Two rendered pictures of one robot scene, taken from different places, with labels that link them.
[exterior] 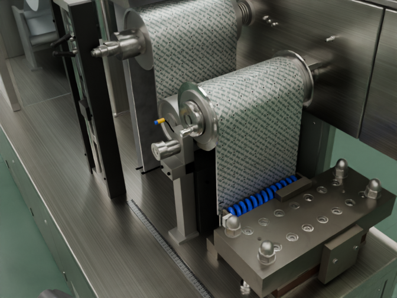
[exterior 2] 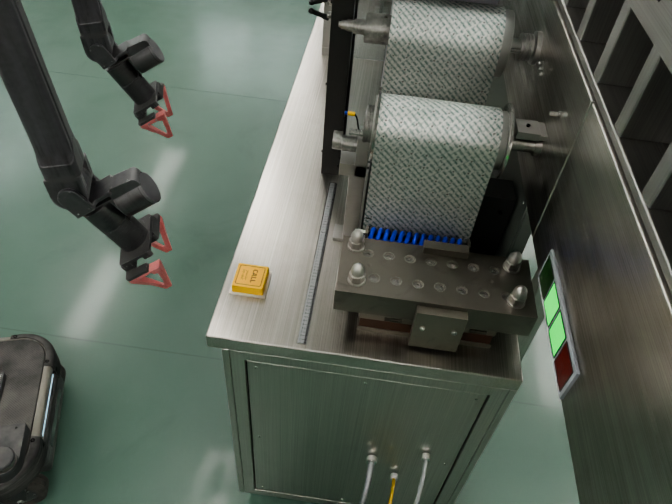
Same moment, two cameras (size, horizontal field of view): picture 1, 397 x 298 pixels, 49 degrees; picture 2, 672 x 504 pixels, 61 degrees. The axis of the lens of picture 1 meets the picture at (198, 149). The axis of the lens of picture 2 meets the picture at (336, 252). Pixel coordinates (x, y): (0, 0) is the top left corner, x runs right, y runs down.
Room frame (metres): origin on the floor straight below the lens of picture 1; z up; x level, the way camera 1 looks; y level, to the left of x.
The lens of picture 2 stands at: (-0.08, -0.52, 1.88)
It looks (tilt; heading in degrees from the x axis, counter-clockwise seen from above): 45 degrees down; 35
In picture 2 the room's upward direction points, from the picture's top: 6 degrees clockwise
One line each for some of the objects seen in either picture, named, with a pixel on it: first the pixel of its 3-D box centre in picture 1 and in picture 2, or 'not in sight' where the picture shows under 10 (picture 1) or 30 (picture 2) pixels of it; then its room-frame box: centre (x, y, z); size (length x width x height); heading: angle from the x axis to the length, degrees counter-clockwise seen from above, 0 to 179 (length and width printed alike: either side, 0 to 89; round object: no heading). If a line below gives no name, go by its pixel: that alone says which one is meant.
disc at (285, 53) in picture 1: (289, 81); (502, 140); (0.90, -0.22, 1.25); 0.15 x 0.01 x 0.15; 32
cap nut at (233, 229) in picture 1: (233, 224); (357, 238); (0.65, -0.06, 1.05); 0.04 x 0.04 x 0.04
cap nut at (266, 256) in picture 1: (266, 250); (357, 272); (0.58, -0.12, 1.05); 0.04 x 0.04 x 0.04
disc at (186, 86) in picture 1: (197, 116); (375, 124); (0.77, 0.00, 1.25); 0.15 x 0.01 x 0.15; 32
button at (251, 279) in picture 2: not in sight; (250, 279); (0.51, 0.11, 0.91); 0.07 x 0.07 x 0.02; 32
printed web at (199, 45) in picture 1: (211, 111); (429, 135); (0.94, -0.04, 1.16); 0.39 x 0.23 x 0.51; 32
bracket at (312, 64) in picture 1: (305, 62); (530, 129); (0.93, -0.26, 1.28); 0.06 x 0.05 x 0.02; 122
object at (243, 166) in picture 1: (259, 163); (422, 203); (0.78, -0.13, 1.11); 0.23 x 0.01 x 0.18; 122
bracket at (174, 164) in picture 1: (178, 188); (349, 187); (0.78, 0.05, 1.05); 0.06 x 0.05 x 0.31; 122
